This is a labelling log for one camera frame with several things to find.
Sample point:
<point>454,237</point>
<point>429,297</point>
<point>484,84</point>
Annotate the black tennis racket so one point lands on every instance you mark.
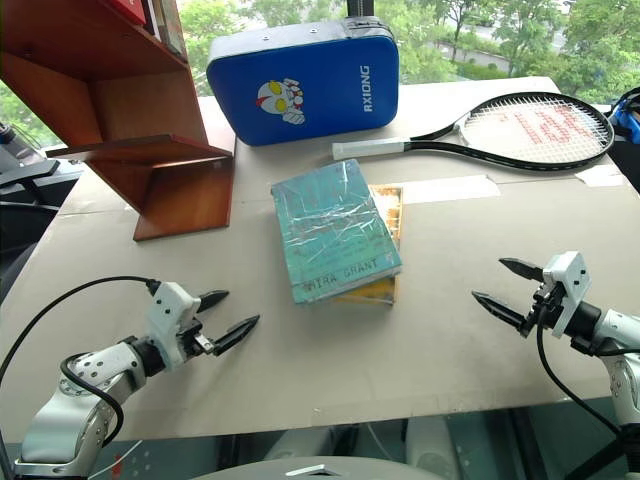
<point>537,127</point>

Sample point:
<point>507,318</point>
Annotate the red book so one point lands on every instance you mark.
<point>131,9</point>

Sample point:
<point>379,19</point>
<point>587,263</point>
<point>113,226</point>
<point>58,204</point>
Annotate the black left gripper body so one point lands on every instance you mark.
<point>196,343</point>

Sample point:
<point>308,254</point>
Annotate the yellow book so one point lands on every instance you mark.
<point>367,294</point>

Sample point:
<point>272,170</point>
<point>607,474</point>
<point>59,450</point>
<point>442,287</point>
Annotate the black desk device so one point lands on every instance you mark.
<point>25,160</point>

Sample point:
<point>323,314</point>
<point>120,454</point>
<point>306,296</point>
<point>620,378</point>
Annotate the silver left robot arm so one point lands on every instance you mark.
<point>65,410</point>

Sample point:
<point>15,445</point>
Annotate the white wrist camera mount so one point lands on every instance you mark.
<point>170,310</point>
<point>567,285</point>

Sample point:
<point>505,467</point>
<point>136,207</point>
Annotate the brown wooden bookshelf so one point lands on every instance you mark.
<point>125,115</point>

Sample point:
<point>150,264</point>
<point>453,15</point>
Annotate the teal plastic-wrapped book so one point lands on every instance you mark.
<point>330,230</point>

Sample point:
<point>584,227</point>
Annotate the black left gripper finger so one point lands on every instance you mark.
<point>235,332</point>
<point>214,299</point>

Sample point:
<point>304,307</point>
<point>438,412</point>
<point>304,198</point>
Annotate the black pole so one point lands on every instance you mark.
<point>360,7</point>

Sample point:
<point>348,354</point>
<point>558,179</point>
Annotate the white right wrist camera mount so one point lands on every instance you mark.
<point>567,285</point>

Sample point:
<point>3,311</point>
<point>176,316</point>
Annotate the dark patterned upright book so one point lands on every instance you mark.
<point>174,25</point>

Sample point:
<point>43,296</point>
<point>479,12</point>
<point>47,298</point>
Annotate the pale upright book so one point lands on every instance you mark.
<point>157,15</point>

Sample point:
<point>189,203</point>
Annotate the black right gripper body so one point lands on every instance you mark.
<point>547,305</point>

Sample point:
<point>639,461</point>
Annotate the blue kick pad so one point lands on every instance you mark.
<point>320,80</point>

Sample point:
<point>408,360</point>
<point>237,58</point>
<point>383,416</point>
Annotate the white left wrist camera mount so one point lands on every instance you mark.
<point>170,310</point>

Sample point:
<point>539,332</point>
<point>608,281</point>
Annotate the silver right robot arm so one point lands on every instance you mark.
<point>620,325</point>

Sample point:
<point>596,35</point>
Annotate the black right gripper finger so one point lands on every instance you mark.
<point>500,309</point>
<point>522,269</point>

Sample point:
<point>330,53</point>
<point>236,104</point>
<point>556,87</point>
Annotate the blue and black object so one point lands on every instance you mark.
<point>625,117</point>

